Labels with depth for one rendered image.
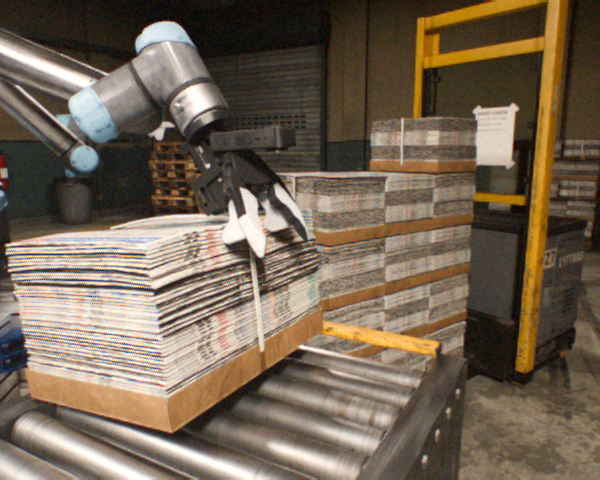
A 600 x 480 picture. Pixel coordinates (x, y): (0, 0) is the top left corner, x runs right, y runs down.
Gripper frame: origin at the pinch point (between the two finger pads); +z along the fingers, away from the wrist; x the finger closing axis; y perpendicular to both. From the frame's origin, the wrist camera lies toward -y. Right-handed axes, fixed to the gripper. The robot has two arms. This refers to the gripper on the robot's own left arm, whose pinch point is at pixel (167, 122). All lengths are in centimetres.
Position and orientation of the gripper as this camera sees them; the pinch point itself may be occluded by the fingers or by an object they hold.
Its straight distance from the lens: 176.4
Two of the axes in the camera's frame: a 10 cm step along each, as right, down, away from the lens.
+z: 8.5, -1.0, 5.2
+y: -0.7, 9.5, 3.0
